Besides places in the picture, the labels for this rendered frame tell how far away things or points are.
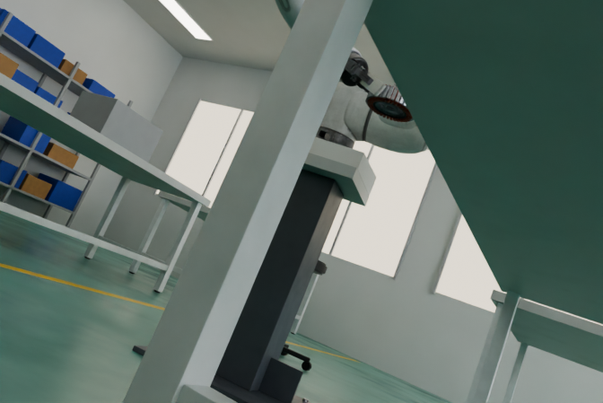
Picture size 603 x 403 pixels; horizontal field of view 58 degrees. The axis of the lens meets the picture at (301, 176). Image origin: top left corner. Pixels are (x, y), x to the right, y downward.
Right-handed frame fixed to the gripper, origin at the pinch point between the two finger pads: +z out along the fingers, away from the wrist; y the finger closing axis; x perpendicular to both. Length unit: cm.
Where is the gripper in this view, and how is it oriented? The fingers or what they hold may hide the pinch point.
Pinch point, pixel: (391, 101)
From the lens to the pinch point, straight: 120.5
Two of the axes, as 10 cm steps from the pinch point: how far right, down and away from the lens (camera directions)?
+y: -6.4, -4.3, -6.4
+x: 6.6, -7.4, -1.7
